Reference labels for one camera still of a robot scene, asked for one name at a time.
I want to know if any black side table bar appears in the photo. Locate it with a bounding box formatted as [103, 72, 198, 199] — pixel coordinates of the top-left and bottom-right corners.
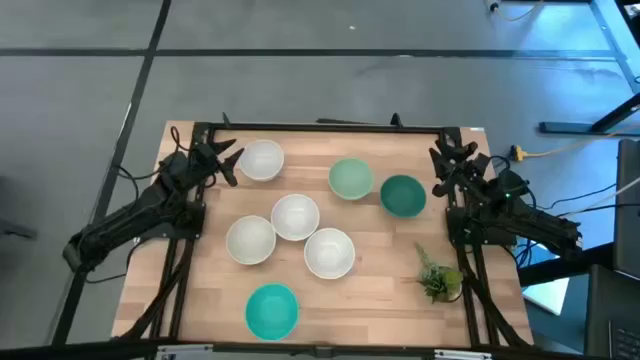
[517, 242, 616, 288]

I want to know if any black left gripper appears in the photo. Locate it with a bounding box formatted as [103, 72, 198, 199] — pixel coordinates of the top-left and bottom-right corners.
[187, 138, 245, 188]

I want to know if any black aluminium table frame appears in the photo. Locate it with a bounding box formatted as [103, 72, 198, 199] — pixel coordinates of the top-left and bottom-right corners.
[112, 112, 534, 351]

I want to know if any turquoise bowl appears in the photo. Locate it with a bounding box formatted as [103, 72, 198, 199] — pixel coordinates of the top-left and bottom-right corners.
[244, 282, 301, 342]

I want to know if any black computer case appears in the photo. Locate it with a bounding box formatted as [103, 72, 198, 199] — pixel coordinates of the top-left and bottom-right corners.
[613, 138, 640, 281]

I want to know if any white paper sheet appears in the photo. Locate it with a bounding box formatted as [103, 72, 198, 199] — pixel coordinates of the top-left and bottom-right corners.
[522, 277, 571, 316]

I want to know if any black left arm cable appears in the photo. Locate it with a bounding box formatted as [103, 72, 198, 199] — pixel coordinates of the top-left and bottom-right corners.
[168, 125, 194, 154]

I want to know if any yellow cable with black plug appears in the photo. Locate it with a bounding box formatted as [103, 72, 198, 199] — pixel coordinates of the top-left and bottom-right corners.
[487, 0, 545, 23]

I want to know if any dark green bowl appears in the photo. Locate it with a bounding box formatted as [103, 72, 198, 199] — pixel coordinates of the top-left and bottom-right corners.
[379, 173, 428, 219]

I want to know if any silver metal bracket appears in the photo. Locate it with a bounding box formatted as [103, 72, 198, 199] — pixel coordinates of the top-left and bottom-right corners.
[433, 349, 494, 360]
[156, 343, 215, 360]

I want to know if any black laptop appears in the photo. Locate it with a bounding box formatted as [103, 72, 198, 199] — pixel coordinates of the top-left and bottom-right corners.
[583, 264, 640, 359]

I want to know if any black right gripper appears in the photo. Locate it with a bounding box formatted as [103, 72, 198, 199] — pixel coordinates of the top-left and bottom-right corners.
[428, 141, 494, 184]

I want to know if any white bowl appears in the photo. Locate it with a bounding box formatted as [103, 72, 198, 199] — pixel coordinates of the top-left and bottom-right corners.
[303, 227, 357, 280]
[238, 138, 286, 182]
[225, 214, 277, 266]
[270, 193, 321, 242]

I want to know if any orange extension cable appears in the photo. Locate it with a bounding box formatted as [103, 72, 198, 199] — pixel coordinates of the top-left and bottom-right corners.
[524, 124, 640, 159]

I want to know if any blue cable bundle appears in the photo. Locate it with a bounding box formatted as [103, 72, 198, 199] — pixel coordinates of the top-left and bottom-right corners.
[513, 238, 537, 270]

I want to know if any pale green bowl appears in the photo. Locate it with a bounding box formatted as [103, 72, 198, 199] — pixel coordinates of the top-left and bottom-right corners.
[327, 157, 375, 201]

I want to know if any black desk foot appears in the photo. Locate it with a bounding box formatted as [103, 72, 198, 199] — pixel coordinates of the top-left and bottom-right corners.
[538, 92, 640, 135]

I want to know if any small potted green plant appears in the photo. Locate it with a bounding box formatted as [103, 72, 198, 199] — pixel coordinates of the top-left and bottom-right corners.
[413, 242, 465, 305]

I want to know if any pale desk frame beam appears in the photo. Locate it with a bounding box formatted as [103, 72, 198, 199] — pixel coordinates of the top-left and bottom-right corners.
[589, 0, 640, 96]

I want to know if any white cable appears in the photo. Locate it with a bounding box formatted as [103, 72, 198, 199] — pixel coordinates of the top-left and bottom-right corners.
[559, 174, 640, 217]

